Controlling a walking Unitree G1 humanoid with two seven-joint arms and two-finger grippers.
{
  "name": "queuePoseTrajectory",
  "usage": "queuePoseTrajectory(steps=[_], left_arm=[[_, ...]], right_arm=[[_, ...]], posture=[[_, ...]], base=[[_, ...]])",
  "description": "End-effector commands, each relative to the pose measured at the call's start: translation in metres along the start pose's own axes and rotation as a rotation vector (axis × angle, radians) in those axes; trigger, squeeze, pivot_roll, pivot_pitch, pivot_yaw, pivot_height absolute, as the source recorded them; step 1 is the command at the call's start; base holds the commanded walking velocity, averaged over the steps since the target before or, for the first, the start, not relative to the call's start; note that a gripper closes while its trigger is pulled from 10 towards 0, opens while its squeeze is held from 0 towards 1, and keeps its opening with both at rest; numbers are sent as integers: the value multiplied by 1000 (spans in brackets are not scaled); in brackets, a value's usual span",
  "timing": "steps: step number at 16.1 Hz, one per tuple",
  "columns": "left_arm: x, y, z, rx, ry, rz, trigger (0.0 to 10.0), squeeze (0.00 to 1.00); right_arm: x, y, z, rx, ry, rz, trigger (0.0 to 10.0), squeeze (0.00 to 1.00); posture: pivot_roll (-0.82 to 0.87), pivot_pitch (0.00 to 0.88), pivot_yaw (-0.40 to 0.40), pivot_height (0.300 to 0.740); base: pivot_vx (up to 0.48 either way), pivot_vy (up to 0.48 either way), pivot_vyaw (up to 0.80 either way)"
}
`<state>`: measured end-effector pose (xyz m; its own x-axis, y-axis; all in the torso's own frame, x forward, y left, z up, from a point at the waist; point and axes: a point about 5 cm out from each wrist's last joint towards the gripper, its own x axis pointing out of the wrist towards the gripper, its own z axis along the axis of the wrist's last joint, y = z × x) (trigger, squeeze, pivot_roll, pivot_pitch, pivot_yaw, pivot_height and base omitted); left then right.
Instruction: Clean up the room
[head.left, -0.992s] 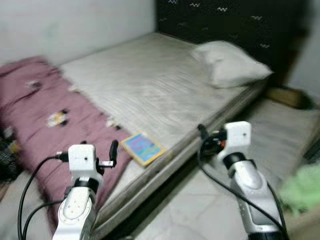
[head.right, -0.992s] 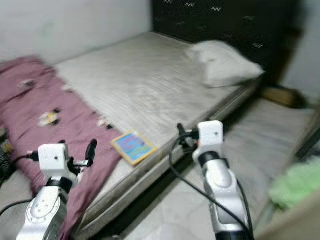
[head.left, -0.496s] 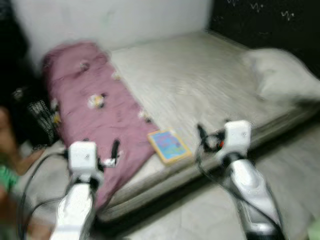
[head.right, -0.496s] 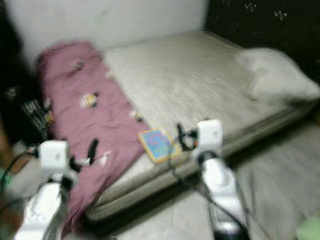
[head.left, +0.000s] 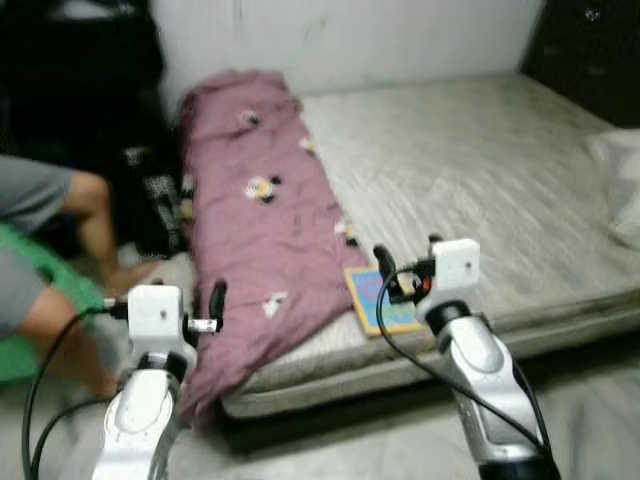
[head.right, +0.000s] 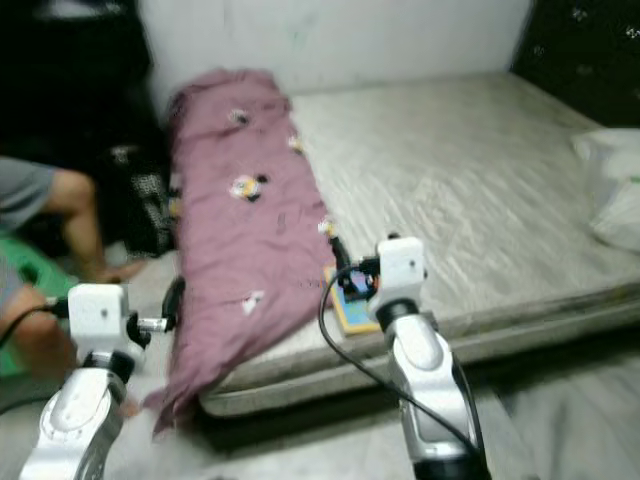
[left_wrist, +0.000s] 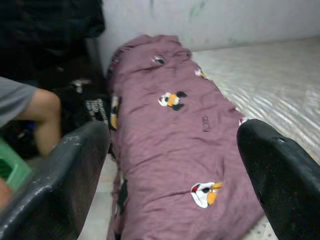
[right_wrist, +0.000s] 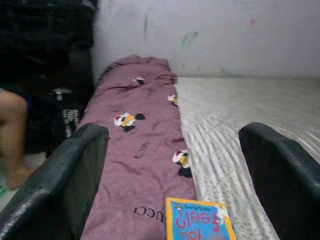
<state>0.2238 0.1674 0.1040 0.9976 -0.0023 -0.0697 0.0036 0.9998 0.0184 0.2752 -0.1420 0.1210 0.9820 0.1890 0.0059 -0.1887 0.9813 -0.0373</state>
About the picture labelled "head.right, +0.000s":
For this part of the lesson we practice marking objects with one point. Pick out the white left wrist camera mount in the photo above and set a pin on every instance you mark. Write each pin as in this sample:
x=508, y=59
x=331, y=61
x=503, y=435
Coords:
x=98, y=312

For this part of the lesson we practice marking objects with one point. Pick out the blue yellow picture book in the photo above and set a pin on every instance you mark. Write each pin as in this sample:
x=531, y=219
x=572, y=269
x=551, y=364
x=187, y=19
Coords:
x=350, y=315

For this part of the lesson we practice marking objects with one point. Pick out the person in grey shorts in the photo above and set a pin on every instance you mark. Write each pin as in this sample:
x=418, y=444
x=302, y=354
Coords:
x=75, y=200

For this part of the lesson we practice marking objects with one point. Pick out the white pillow green tree print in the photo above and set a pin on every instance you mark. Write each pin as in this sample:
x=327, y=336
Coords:
x=610, y=180

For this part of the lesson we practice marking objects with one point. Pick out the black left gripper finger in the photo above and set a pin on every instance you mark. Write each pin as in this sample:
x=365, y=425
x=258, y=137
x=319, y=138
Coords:
x=173, y=298

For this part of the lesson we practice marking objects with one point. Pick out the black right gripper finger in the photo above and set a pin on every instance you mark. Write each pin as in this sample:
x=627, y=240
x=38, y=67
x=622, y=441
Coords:
x=393, y=236
x=338, y=255

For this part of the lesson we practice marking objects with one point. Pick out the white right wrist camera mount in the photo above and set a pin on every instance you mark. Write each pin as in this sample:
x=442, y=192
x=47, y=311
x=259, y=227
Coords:
x=402, y=268

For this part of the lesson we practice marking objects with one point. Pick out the black tufted headboard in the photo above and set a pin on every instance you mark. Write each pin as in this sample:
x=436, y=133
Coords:
x=580, y=60

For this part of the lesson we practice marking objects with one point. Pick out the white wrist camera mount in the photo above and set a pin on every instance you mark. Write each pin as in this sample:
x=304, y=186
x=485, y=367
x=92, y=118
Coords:
x=98, y=312
x=402, y=268

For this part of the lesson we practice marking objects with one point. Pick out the green plastic object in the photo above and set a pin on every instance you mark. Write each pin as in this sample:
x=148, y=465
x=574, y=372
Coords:
x=40, y=270

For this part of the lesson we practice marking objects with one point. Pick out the black bag white print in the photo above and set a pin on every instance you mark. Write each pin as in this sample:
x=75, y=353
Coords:
x=150, y=200

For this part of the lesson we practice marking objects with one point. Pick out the white quilted mattress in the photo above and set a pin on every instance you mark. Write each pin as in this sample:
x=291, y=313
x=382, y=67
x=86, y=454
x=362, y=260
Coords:
x=450, y=190

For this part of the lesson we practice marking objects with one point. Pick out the purple cartoon print blanket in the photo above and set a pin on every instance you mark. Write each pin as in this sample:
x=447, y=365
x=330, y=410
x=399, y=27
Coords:
x=240, y=230

